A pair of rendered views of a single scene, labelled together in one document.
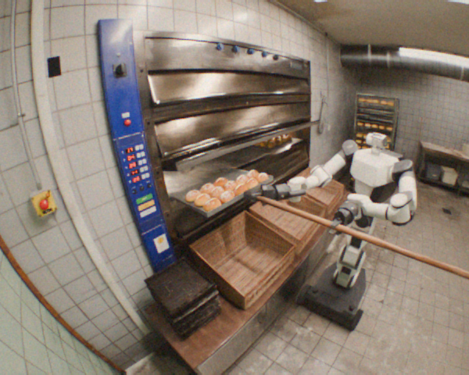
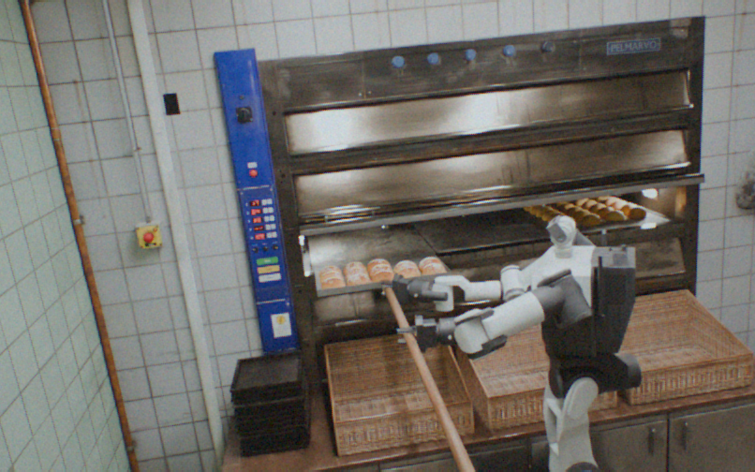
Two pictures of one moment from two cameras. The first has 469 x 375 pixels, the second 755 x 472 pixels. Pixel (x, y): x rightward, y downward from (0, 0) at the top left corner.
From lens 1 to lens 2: 1.79 m
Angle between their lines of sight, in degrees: 37
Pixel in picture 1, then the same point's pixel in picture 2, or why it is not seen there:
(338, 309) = not seen: outside the picture
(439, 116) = not seen: outside the picture
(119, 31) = (240, 66)
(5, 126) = (118, 155)
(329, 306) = not seen: outside the picture
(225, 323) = (302, 459)
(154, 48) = (290, 81)
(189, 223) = (332, 312)
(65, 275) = (148, 321)
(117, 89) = (243, 136)
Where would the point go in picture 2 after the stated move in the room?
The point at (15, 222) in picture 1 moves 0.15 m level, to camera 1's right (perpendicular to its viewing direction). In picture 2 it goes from (111, 247) to (131, 250)
